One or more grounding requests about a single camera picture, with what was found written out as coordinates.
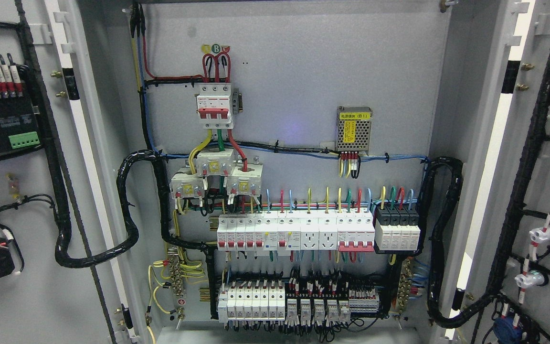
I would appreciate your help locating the white three pole main breaker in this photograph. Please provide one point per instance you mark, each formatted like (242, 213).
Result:
(218, 105)

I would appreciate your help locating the small white breaker row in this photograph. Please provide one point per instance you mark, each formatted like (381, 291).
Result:
(260, 233)

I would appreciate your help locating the grey cabinet door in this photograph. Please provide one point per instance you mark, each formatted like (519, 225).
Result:
(47, 303)
(519, 199)

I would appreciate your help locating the red handled circuit breaker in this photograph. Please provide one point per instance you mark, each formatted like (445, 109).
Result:
(356, 232)

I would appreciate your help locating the white current transformer cluster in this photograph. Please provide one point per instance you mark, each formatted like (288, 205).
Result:
(221, 170)

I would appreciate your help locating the black digital power meter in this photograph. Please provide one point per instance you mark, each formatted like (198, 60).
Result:
(18, 126)

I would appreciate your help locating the black white surge protector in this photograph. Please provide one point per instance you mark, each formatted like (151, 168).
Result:
(397, 230)

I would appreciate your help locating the lower relay terminal row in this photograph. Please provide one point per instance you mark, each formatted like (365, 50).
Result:
(317, 301)

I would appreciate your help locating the metal mesh power supply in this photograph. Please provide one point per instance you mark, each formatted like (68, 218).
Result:
(354, 126)

